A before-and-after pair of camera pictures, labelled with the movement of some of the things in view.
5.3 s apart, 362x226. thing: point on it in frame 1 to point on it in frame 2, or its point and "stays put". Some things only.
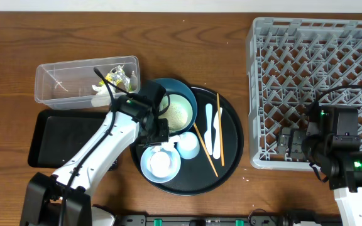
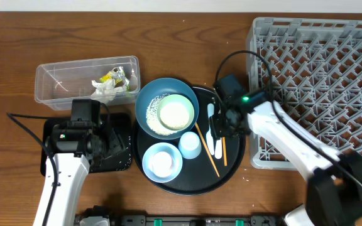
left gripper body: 160,134 to 106,140
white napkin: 102,98 stays put
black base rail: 229,220 stays put
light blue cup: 188,145 stays put
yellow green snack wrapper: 117,75 stays put
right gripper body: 297,137 to 229,129
